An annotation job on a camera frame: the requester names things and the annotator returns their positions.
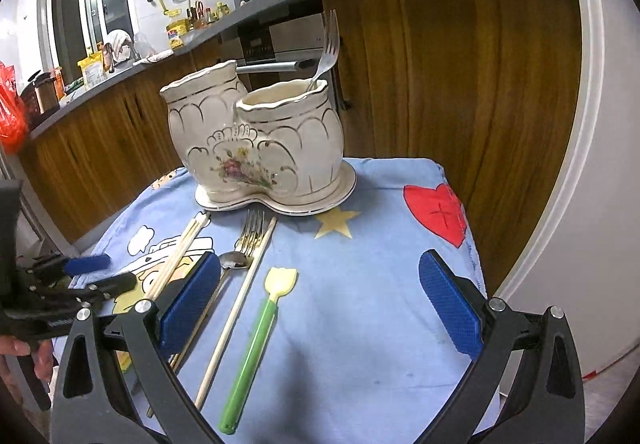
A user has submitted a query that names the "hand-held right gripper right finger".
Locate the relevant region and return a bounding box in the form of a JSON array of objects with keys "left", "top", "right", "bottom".
[{"left": 419, "top": 249, "right": 586, "bottom": 444}]

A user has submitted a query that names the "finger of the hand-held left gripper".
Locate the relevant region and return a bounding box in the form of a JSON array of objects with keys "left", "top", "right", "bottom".
[
  {"left": 70, "top": 271, "right": 138, "bottom": 311},
  {"left": 31, "top": 254, "right": 112, "bottom": 281}
]

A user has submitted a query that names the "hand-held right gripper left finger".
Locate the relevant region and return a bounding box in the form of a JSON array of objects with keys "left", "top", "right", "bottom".
[{"left": 50, "top": 251, "right": 223, "bottom": 444}]

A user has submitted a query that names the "gold fork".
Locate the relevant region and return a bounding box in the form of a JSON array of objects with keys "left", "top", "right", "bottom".
[{"left": 170, "top": 208, "right": 266, "bottom": 370}]

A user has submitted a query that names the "floral ceramic utensil holder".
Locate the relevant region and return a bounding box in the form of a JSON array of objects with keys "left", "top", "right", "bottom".
[{"left": 160, "top": 60, "right": 346, "bottom": 205}]

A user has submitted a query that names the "person's left hand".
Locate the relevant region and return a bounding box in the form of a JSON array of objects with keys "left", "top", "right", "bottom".
[{"left": 0, "top": 338, "right": 55, "bottom": 395}]

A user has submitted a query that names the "silver spoon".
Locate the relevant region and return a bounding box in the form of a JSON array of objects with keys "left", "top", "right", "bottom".
[{"left": 216, "top": 251, "right": 254, "bottom": 272}]

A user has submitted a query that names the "blue cartoon printed cloth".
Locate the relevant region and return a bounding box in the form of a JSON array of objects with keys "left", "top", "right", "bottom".
[{"left": 75, "top": 156, "right": 488, "bottom": 444}]

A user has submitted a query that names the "red plastic bag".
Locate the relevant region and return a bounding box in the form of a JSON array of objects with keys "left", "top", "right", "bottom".
[{"left": 0, "top": 61, "right": 29, "bottom": 155}]

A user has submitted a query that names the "dark brown jar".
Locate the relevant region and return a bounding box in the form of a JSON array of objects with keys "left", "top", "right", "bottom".
[{"left": 22, "top": 71, "right": 58, "bottom": 115}]

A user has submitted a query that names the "gold-rimmed white ceramic saucer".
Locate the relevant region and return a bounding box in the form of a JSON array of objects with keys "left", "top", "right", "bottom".
[{"left": 195, "top": 159, "right": 357, "bottom": 213}]

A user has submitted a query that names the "yellow food packet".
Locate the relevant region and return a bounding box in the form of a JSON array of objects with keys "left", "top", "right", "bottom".
[
  {"left": 77, "top": 54, "right": 106, "bottom": 87},
  {"left": 166, "top": 18, "right": 193, "bottom": 48}
]

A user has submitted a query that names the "white cloth bundle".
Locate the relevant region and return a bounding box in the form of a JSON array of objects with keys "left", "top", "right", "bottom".
[{"left": 106, "top": 30, "right": 136, "bottom": 62}]

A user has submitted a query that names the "black built-in oven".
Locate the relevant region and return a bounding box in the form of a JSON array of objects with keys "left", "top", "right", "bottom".
[{"left": 237, "top": 14, "right": 351, "bottom": 109}]

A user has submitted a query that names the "row of sauce bottles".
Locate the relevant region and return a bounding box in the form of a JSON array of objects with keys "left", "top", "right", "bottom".
[{"left": 186, "top": 1, "right": 233, "bottom": 30}]

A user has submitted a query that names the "silver fork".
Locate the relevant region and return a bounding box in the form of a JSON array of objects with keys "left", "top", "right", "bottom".
[{"left": 306, "top": 10, "right": 342, "bottom": 92}]

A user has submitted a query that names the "green handled spatula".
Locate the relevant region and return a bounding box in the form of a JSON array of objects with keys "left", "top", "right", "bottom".
[{"left": 218, "top": 266, "right": 298, "bottom": 435}]

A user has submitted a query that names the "white door frame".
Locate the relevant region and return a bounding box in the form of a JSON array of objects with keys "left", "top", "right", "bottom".
[{"left": 480, "top": 0, "right": 640, "bottom": 444}]

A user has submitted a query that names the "silver oven handle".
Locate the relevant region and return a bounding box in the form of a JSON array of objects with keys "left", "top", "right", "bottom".
[{"left": 236, "top": 60, "right": 313, "bottom": 74}]

